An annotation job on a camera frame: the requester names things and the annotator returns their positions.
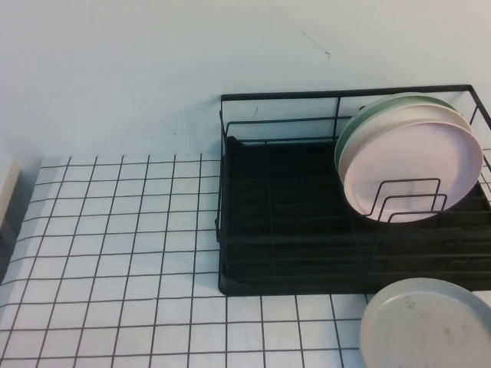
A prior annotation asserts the green round plate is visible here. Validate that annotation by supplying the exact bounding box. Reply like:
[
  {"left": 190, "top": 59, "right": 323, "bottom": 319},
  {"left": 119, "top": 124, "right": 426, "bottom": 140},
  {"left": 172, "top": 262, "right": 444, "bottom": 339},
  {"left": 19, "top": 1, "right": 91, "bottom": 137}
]
[{"left": 333, "top": 91, "right": 460, "bottom": 166}]

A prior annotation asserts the white board with beige edge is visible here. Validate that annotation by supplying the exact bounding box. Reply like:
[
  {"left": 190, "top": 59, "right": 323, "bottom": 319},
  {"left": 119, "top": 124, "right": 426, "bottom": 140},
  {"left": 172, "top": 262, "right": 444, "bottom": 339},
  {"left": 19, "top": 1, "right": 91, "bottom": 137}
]
[{"left": 0, "top": 158, "right": 22, "bottom": 232}]

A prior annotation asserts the grey round plate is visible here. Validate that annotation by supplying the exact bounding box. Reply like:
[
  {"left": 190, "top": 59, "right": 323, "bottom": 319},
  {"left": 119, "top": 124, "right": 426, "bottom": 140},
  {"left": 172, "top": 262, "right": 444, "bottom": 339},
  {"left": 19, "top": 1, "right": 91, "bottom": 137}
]
[{"left": 359, "top": 278, "right": 491, "bottom": 368}]

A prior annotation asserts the cream round plate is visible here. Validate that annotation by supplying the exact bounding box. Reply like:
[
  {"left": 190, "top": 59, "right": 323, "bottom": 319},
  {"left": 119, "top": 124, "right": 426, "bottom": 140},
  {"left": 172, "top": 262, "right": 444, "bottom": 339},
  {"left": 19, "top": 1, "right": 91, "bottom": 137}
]
[{"left": 337, "top": 107, "right": 473, "bottom": 186}]

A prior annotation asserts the white black-grid table mat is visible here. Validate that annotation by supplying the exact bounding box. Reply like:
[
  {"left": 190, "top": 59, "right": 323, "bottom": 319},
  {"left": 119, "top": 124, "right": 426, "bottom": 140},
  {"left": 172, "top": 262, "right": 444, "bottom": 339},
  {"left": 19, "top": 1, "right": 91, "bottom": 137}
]
[{"left": 0, "top": 153, "right": 491, "bottom": 368}]

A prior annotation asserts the black wire dish rack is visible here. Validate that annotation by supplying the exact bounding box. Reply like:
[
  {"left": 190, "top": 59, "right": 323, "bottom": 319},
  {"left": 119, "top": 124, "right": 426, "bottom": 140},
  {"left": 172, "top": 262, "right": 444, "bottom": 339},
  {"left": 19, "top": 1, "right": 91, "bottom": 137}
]
[{"left": 214, "top": 84, "right": 491, "bottom": 287}]

